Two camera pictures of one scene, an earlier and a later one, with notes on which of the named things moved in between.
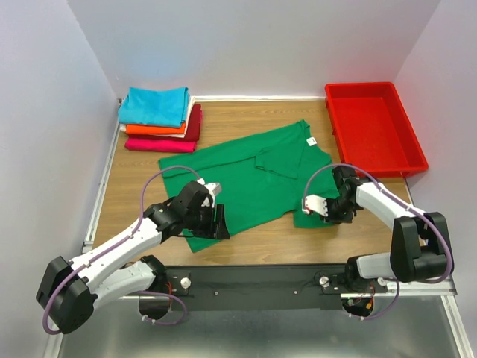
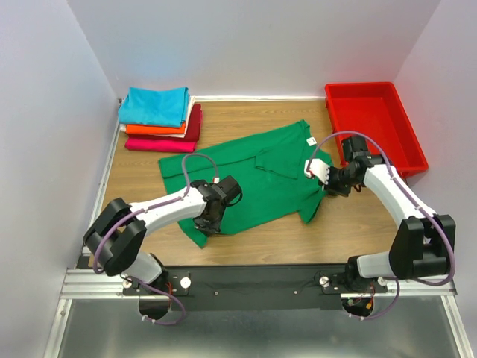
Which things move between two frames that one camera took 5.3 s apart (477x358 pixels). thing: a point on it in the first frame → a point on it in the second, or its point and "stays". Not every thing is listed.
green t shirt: (246, 183) stays
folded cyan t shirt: (165, 107) stays
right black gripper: (335, 220) → (330, 187)
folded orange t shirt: (155, 129) stays
